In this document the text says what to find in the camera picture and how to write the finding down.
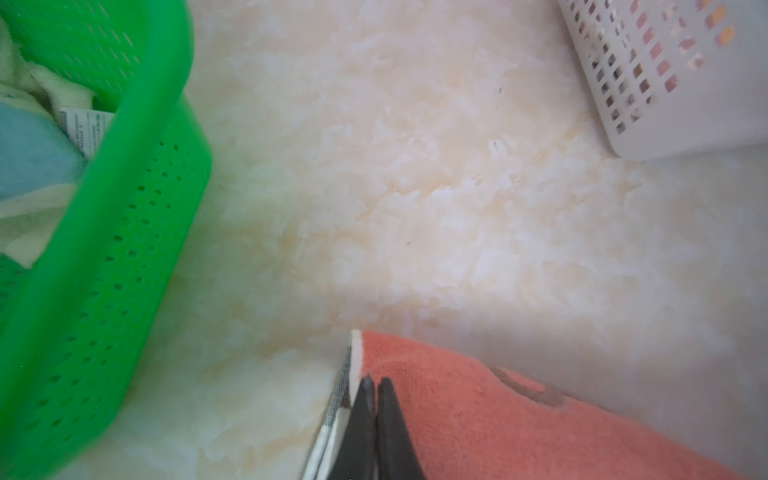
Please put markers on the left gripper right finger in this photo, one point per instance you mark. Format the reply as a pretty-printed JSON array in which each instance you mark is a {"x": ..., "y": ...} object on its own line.
[{"x": 397, "y": 459}]

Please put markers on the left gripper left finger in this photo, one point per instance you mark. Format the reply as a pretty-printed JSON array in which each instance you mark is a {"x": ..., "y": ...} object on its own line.
[{"x": 356, "y": 456}]

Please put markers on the red brown towel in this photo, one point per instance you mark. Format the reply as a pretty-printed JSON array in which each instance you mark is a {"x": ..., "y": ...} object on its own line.
[{"x": 470, "y": 420}]

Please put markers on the green plastic basket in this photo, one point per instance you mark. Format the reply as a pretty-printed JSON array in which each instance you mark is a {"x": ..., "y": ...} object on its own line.
[{"x": 74, "y": 324}]

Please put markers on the orange blue patterned towel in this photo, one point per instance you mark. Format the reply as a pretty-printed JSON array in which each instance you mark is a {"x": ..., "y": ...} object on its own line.
[{"x": 674, "y": 39}]

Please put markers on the light green towel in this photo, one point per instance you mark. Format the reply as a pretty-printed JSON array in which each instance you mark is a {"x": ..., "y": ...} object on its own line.
[{"x": 50, "y": 130}]

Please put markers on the white plastic basket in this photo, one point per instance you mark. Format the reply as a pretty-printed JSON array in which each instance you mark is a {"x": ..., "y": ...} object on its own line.
[{"x": 722, "y": 106}]

